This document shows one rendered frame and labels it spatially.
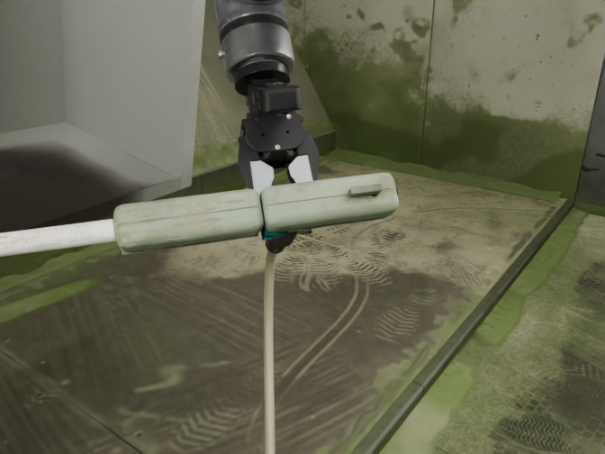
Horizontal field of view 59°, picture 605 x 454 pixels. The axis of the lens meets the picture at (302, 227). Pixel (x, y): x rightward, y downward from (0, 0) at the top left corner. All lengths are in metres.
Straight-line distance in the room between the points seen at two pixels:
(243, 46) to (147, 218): 0.25
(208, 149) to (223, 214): 1.53
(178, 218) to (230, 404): 0.58
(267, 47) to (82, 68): 0.51
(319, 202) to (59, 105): 0.71
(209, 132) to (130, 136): 1.11
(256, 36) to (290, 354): 0.73
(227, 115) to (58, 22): 1.19
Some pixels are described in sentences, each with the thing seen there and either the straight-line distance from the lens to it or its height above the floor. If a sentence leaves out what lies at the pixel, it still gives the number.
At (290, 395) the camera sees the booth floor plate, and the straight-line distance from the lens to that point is 1.10.
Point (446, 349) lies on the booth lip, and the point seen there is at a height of 0.04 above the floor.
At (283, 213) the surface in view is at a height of 0.54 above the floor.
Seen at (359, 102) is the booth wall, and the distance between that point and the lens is 2.59.
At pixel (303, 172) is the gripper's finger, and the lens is 0.64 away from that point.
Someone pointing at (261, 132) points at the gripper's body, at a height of 0.61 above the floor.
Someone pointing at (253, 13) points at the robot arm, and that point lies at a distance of 0.71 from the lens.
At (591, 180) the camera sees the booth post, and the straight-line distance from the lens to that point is 2.30.
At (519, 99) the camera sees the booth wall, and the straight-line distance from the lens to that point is 2.30.
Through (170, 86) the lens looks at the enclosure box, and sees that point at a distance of 0.94.
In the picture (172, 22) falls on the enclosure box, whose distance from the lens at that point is 0.92.
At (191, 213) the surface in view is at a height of 0.55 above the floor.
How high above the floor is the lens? 0.75
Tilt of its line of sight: 23 degrees down
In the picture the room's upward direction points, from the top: straight up
